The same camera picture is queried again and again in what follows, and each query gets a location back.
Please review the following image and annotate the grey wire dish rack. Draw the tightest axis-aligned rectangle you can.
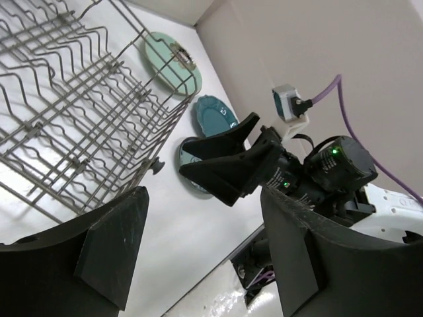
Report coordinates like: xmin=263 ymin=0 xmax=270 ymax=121
xmin=1 ymin=1 xmax=195 ymax=224

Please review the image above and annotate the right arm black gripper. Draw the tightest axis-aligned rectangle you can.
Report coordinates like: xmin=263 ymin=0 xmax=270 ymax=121
xmin=179 ymin=112 xmax=422 ymax=316

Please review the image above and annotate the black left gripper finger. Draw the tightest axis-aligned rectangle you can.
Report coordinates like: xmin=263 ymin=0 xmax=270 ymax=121
xmin=1 ymin=186 xmax=148 ymax=316

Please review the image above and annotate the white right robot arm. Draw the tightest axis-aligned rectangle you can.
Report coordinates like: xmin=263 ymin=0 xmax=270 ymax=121
xmin=179 ymin=113 xmax=422 ymax=316

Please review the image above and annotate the dark teal scalloped plate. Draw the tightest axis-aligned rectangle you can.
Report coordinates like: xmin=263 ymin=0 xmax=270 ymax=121
xmin=194 ymin=95 xmax=239 ymax=137

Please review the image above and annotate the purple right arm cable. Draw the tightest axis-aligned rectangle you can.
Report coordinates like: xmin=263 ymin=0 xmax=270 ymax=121
xmin=307 ymin=74 xmax=423 ymax=204

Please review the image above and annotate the light green floral plate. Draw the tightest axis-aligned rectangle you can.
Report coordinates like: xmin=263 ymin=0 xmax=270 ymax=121
xmin=143 ymin=32 xmax=202 ymax=96

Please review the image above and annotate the small blue patterned plate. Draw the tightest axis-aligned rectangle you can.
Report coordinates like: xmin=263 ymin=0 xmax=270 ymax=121
xmin=175 ymin=137 xmax=213 ymax=200

